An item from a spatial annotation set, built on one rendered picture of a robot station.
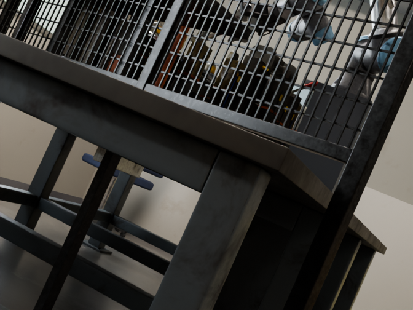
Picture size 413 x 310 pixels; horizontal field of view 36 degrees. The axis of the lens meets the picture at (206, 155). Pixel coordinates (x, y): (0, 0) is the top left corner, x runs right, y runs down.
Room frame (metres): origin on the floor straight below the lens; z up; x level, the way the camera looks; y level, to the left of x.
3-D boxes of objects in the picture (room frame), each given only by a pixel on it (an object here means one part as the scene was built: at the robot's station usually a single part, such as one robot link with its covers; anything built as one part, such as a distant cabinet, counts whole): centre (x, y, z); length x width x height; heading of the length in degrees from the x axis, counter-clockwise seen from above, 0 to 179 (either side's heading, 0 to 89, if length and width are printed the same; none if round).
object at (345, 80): (2.29, -0.38, 1.15); 0.15 x 0.15 x 0.10
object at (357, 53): (2.29, -0.39, 1.27); 0.13 x 0.12 x 0.14; 18
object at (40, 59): (2.47, 0.16, 0.68); 2.56 x 1.61 x 0.04; 158
